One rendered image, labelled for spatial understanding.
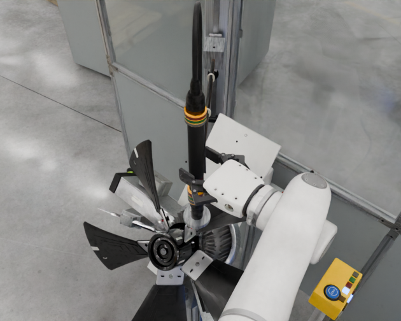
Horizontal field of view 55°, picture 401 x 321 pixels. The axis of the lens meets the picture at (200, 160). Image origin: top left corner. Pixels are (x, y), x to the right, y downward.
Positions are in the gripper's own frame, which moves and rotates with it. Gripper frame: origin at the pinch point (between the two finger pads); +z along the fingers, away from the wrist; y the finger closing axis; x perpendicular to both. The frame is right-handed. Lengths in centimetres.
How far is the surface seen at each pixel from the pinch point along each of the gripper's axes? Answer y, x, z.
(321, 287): 24, -58, -32
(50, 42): 141, -165, 333
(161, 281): -9, -55, 7
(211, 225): 6.4, -32.8, 0.1
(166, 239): -2.4, -40.8, 10.6
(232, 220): 9.4, -28.4, -4.7
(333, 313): 21, -62, -40
